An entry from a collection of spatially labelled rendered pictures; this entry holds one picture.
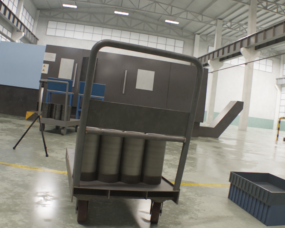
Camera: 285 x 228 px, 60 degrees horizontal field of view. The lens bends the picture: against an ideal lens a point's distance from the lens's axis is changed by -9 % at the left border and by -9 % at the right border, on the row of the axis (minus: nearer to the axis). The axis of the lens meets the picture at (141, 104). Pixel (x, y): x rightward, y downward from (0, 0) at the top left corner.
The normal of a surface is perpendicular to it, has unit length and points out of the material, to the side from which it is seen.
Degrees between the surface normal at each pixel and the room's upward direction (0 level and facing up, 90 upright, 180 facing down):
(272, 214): 90
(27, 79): 86
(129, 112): 98
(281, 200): 90
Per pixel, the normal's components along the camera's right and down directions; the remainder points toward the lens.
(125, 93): 0.16, -0.05
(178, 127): 0.28, 0.17
